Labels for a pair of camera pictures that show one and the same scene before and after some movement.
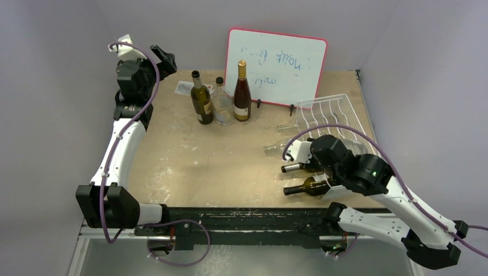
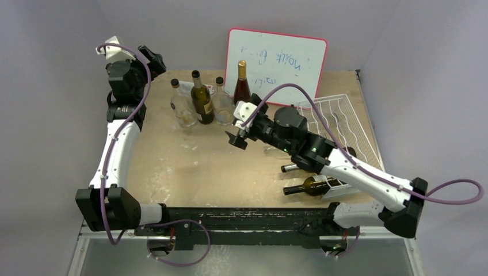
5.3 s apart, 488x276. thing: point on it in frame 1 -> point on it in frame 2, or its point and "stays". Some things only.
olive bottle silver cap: (201, 98) stays
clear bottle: (275, 150) stays
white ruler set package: (185, 88) stays
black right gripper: (318, 160) -> (243, 137)
